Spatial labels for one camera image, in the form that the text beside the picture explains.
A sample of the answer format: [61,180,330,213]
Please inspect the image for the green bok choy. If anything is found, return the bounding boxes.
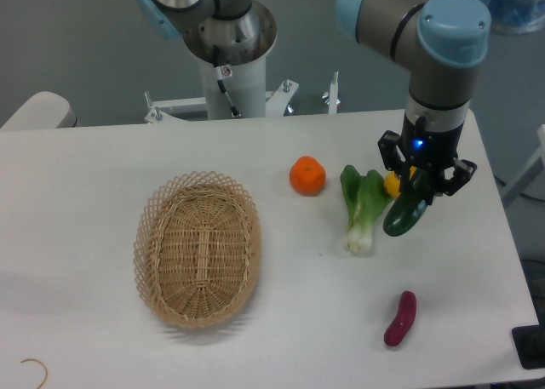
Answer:
[340,164,391,255]

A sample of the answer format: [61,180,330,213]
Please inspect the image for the tan rubber band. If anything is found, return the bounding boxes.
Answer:
[20,358,49,386]

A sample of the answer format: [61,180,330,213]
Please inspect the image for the purple sweet potato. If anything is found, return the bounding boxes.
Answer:
[383,290,417,347]

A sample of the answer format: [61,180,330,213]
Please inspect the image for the woven wicker basket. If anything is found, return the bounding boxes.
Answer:
[134,171,261,329]

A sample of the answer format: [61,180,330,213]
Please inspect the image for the white chair back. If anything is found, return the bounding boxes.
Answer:
[1,91,79,132]

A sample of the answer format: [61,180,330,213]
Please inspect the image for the black device at edge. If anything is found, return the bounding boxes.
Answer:
[512,325,544,369]

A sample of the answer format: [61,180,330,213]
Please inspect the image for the orange mandarin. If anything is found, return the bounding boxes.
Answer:
[289,156,326,197]

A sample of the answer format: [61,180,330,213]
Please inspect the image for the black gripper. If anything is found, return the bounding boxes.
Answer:
[378,96,477,206]

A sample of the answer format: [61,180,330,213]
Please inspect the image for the dark green cucumber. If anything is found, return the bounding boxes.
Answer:
[382,169,433,237]

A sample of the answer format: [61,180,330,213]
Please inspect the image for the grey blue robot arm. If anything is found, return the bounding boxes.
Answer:
[136,0,491,203]

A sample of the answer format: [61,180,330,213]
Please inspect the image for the white frame leg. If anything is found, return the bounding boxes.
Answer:
[500,125,544,207]

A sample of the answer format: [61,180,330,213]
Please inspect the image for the blue plastic bag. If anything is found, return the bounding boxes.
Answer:
[481,0,544,35]

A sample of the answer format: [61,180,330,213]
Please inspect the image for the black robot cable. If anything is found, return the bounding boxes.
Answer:
[211,43,242,119]

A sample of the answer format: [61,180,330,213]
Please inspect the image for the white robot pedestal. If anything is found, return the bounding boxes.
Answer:
[145,1,299,123]

